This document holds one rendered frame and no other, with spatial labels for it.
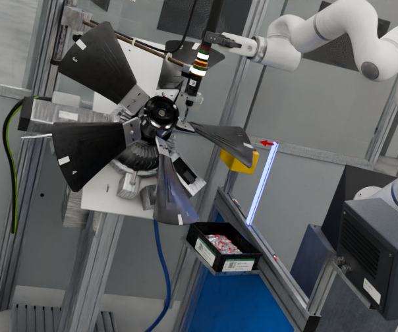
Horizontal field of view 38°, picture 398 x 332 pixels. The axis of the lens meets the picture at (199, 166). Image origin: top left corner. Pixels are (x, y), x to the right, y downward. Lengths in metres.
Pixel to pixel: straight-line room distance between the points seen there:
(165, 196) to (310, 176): 1.38
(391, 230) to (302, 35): 0.66
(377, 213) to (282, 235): 1.66
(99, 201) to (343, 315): 0.90
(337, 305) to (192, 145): 1.11
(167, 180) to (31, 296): 1.37
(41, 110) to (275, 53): 0.77
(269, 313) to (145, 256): 1.13
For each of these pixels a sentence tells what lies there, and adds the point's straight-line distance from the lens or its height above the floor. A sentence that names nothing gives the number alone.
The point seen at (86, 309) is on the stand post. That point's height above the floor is 0.38.
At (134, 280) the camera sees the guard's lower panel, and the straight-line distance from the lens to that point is 3.02.
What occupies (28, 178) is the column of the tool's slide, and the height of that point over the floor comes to 0.67.
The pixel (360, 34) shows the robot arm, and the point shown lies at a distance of 1.63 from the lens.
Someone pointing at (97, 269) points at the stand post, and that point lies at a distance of 2.21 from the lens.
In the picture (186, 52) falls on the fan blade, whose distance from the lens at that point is 2.07.
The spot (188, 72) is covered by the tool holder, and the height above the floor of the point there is 1.36.
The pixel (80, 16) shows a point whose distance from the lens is 2.26.
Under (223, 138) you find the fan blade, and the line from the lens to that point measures 1.95.
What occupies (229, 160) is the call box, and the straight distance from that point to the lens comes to 2.31.
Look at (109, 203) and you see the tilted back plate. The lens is 2.01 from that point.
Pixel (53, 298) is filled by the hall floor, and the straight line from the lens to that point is 3.02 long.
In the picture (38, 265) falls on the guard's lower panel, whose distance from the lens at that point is 2.92.
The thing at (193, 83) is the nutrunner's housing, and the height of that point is 1.33.
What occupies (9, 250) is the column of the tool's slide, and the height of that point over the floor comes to 0.32.
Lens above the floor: 1.67
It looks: 18 degrees down
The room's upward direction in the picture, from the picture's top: 17 degrees clockwise
